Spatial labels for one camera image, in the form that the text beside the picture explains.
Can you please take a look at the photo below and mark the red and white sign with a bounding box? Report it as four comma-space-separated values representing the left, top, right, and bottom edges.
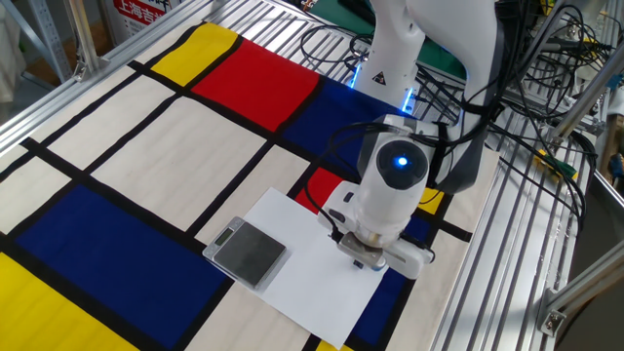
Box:
104, 0, 184, 44

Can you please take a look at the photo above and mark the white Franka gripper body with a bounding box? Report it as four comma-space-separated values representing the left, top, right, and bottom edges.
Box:
319, 180, 436, 281

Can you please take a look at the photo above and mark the Mondrian pattern tablecloth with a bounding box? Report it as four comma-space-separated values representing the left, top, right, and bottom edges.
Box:
0, 21, 501, 351

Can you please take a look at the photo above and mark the white paper sheet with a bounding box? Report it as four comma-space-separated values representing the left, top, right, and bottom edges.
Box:
242, 187, 389, 350

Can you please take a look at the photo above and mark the green yellow connector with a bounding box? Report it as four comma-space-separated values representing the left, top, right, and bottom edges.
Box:
532, 149, 580, 182

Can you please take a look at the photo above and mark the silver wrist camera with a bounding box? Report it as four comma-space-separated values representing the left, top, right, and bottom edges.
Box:
337, 230, 388, 273

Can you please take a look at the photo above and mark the aluminium frame post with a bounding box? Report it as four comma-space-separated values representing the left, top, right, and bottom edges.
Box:
62, 0, 101, 82
548, 48, 624, 145
535, 251, 624, 338

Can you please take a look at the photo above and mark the grey perforated shelf upright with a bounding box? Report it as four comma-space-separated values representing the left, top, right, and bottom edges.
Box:
26, 0, 74, 84

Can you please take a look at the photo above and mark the black camera cable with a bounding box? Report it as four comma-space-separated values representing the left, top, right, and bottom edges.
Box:
302, 121, 406, 244

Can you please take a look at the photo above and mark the green mat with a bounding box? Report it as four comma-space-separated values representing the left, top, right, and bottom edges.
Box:
309, 0, 469, 82

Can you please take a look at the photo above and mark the silver digital scale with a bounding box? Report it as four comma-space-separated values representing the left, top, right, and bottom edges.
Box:
202, 215, 289, 290

